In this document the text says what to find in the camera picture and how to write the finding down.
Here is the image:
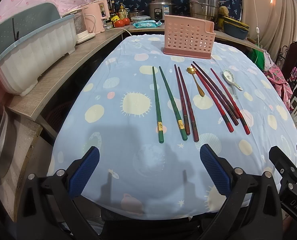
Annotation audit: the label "bright red chopstick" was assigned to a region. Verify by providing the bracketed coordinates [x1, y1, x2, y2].
[210, 68, 250, 135]
[191, 64, 234, 133]

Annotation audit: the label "green chopstick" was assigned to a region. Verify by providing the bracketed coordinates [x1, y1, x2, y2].
[152, 67, 164, 144]
[159, 66, 187, 141]

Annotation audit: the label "dark red chopstick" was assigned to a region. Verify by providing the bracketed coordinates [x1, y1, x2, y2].
[178, 67, 199, 142]
[174, 64, 190, 135]

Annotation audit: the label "maroon chopstick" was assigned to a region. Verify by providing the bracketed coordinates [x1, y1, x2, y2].
[200, 68, 240, 119]
[192, 61, 239, 126]

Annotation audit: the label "pink floral cloth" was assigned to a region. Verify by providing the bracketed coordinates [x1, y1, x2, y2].
[264, 64, 293, 110]

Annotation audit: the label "dark wooden chair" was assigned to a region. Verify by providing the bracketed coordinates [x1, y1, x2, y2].
[275, 42, 297, 80]

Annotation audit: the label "light blue patterned tablecloth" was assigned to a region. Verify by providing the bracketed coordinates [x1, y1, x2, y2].
[48, 35, 297, 219]

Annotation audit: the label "gold flower spoon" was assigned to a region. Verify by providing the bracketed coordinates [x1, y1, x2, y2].
[186, 66, 205, 97]

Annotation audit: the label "wooden counter shelf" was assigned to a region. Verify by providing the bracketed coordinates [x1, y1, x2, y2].
[7, 23, 264, 122]

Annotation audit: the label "stacked blue yellow bowls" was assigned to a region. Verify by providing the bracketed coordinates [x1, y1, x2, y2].
[223, 16, 249, 40]

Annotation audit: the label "beige curtain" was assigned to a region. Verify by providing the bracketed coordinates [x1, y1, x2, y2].
[242, 0, 297, 59]

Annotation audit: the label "pink perforated utensil holder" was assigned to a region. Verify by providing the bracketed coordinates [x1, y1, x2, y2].
[163, 15, 216, 59]

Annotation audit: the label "white dish rack bin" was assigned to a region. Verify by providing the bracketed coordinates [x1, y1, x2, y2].
[0, 3, 76, 96]

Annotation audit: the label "white blender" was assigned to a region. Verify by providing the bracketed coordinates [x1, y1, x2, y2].
[63, 8, 96, 44]

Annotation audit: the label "red tomato left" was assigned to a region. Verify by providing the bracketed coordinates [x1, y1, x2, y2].
[114, 20, 125, 28]

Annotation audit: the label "red tomato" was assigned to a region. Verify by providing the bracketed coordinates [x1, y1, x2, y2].
[114, 20, 125, 28]
[122, 18, 131, 25]

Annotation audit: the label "stainless steel steamer pot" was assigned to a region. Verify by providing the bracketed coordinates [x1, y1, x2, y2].
[189, 0, 219, 22]

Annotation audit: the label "wet wipes pack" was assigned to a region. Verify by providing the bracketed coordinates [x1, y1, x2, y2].
[133, 20, 162, 29]

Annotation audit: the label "red tomato right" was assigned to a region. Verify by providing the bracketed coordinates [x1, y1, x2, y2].
[122, 18, 131, 25]

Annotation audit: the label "pink electric kettle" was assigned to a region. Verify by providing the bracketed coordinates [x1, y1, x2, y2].
[82, 0, 110, 34]

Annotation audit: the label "glass food container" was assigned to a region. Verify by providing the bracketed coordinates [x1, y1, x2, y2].
[131, 15, 151, 23]

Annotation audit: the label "oil bottle yellow cap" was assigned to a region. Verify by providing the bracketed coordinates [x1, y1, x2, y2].
[119, 3, 128, 20]

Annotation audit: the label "small lidded pot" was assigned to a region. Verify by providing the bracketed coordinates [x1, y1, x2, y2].
[128, 8, 145, 20]

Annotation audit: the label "silver rice cooker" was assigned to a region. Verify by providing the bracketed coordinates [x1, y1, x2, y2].
[148, 0, 174, 22]

